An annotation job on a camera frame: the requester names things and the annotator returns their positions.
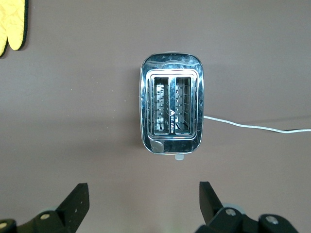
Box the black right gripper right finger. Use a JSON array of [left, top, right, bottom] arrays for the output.
[[194, 181, 299, 233]]

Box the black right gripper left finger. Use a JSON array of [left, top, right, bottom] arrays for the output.
[[0, 183, 90, 233]]

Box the chrome and beige two-slot toaster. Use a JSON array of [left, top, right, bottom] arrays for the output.
[[138, 51, 204, 161]]

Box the brown table cover mat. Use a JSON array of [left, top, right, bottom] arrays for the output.
[[0, 0, 311, 233]]

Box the yellow quilted oven mitt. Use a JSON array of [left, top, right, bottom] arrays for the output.
[[0, 0, 29, 58]]

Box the white toaster power cable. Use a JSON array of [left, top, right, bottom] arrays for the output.
[[203, 115, 311, 134]]

